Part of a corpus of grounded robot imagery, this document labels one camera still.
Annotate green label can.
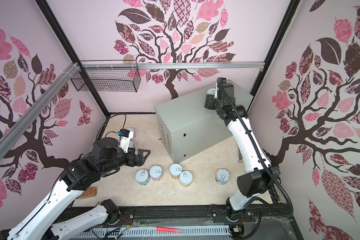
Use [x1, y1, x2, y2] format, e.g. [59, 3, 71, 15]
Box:
[207, 88, 216, 96]

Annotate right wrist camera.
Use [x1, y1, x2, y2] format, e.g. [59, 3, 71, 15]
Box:
[217, 78, 227, 84]

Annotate black corrugated cable hose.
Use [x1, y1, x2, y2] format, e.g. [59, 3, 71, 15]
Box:
[217, 82, 294, 218]

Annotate orange plastic package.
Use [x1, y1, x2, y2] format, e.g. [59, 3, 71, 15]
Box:
[78, 187, 98, 199]

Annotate grey metal cabinet box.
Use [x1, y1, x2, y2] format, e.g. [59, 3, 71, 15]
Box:
[154, 79, 254, 164]

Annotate pink orange label can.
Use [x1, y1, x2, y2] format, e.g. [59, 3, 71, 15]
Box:
[149, 165, 163, 181]

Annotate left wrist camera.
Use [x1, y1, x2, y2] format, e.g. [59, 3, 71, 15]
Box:
[118, 129, 131, 153]

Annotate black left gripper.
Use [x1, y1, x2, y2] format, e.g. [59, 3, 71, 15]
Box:
[100, 146, 151, 175]

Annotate light blue label can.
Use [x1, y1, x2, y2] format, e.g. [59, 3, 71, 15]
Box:
[135, 169, 150, 186]

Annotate orange red label can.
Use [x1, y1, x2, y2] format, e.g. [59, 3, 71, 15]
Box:
[170, 164, 183, 179]

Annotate teal white label can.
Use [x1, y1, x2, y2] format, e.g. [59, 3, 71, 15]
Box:
[129, 141, 135, 149]

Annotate red pen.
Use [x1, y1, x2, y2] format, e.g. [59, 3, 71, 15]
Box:
[155, 227, 182, 233]

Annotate grey blue label can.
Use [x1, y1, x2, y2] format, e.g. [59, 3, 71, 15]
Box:
[215, 169, 230, 186]

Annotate aluminium rail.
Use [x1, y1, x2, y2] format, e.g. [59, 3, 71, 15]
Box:
[82, 62, 265, 70]
[0, 63, 79, 161]

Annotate black wire basket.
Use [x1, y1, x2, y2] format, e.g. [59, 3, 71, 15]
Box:
[71, 62, 142, 93]

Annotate aluminium rail left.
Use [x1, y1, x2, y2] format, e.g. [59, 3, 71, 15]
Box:
[0, 63, 79, 161]

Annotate aluminium rail back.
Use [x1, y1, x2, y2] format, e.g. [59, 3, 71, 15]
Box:
[82, 62, 265, 70]

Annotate yellow label can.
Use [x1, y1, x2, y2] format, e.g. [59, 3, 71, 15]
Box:
[179, 171, 193, 187]

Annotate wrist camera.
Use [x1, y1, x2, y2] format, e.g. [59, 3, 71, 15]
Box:
[118, 129, 131, 153]
[217, 78, 227, 84]

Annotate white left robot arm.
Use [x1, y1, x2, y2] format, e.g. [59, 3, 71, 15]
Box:
[0, 138, 151, 240]

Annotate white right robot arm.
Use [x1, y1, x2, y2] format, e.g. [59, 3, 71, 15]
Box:
[205, 78, 280, 211]

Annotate metal tongs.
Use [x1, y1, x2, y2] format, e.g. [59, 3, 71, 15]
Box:
[238, 149, 243, 163]

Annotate white slotted cable duct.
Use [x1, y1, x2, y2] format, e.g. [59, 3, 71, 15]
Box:
[71, 226, 231, 240]

